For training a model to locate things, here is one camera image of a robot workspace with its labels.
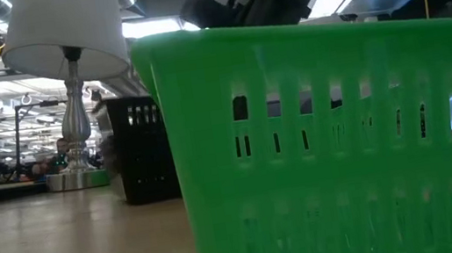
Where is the black slotted plastic basket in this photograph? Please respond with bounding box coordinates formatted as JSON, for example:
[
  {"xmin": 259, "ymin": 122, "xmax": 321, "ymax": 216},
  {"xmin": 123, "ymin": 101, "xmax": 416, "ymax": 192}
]
[{"xmin": 103, "ymin": 90, "xmax": 183, "ymax": 208}]

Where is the green slotted plastic basket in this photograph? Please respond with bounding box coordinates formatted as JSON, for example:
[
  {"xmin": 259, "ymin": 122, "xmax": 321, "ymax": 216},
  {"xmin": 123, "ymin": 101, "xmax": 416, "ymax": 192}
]
[{"xmin": 128, "ymin": 0, "xmax": 452, "ymax": 253}]

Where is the white shade silver table lamp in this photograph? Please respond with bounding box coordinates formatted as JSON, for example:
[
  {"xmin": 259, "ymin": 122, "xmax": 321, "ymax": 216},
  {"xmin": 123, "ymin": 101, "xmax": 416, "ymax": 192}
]
[{"xmin": 0, "ymin": 0, "xmax": 147, "ymax": 199}]

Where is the person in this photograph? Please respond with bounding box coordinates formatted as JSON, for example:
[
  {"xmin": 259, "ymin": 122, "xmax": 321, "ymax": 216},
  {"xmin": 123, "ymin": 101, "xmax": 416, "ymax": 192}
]
[{"xmin": 28, "ymin": 136, "xmax": 77, "ymax": 179}]

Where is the black metal stand frame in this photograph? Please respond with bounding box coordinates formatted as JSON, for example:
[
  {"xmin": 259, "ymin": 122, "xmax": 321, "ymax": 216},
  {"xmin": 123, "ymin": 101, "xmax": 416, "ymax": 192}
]
[{"xmin": 5, "ymin": 98, "xmax": 70, "ymax": 183}]

